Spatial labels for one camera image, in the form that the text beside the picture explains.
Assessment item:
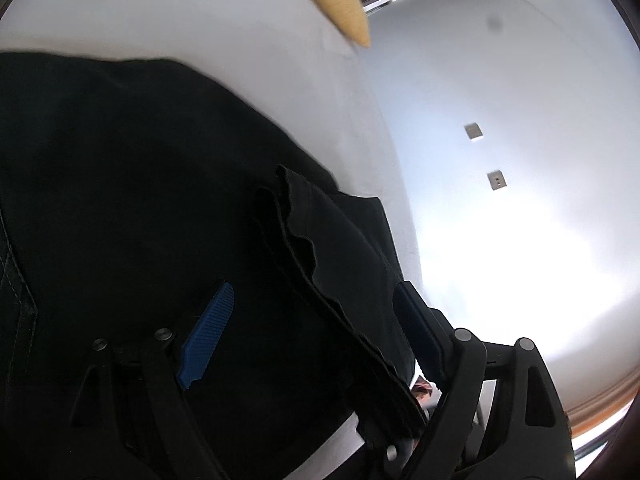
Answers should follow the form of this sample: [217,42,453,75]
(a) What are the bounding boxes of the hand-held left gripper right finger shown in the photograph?
[386,282,576,480]

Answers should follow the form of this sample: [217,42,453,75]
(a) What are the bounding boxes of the yellow cushion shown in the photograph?
[295,0,372,49]

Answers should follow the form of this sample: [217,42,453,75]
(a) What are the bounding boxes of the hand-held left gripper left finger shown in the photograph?
[70,281,236,480]

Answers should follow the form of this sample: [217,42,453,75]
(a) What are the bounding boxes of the black denim pants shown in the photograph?
[0,50,431,480]

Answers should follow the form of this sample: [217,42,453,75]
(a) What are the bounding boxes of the bed with white sheet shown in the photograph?
[0,0,426,480]

